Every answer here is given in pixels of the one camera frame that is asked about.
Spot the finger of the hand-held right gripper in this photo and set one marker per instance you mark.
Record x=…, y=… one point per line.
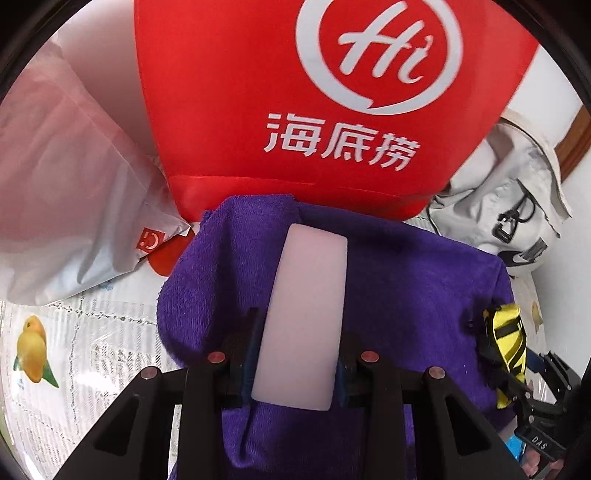
x=554, y=374
x=485, y=350

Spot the purple towel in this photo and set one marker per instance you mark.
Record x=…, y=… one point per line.
x=406, y=295

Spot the white plastic bag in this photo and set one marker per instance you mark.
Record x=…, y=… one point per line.
x=69, y=184

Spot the person's right hand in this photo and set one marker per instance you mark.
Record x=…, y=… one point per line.
x=538, y=467

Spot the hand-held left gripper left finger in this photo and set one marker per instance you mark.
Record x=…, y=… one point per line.
x=248, y=369

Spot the yellow black packet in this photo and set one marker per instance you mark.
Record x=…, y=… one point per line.
x=508, y=341

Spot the red paper bag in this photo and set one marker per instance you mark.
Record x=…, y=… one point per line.
x=221, y=92

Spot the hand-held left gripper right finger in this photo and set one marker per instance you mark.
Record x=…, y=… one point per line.
x=342, y=383

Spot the light grey backpack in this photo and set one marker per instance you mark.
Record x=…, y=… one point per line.
x=480, y=203

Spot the brown wooden frame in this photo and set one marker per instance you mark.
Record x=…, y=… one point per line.
x=577, y=147

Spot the fruit print tablecloth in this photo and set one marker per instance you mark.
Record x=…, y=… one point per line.
x=92, y=332

